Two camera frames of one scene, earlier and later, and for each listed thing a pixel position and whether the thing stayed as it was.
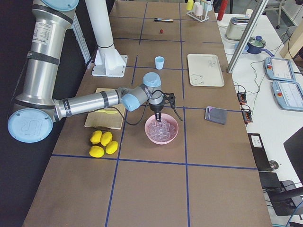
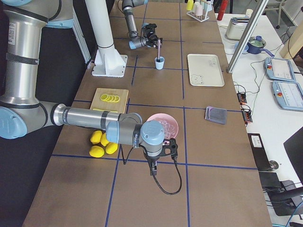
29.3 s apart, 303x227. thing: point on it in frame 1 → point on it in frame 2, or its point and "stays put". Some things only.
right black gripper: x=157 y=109 → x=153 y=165
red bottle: x=223 y=6 stays put
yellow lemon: x=106 y=138 stays put
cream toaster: x=236 y=28 stays put
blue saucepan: x=255 y=44 stays put
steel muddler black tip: x=163 y=20 → x=158 y=60
